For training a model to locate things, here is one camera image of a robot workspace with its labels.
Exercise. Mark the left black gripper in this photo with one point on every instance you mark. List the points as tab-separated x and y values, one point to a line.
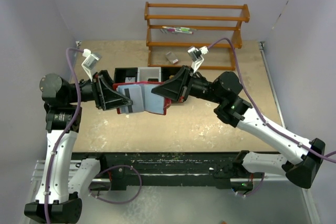
107	95

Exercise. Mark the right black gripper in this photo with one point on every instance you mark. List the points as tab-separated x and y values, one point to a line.
172	87

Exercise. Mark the red leather card holder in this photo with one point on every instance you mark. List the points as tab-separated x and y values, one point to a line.
160	112

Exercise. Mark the black and white organiser tray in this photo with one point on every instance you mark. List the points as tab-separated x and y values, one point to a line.
148	78

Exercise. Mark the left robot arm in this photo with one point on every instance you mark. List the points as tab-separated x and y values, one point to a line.
59	198

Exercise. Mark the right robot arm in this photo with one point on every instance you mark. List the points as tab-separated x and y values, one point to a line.
298	158

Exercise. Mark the grey card in tray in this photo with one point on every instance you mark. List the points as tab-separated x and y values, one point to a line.
130	79

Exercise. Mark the small grey box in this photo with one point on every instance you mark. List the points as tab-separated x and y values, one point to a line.
172	58

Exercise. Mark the bundle of coloured pens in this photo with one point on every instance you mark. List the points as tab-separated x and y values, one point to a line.
177	30

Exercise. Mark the wooden three-tier shelf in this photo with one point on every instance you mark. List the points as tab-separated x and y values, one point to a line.
208	20

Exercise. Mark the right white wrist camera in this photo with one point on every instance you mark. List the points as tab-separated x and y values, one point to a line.
197	56

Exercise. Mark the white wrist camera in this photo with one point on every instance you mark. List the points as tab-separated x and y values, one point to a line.
89	63
197	56

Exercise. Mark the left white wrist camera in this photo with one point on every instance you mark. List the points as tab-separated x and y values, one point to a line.
89	63

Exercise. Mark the aluminium frame rail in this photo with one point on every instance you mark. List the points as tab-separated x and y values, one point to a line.
41	170

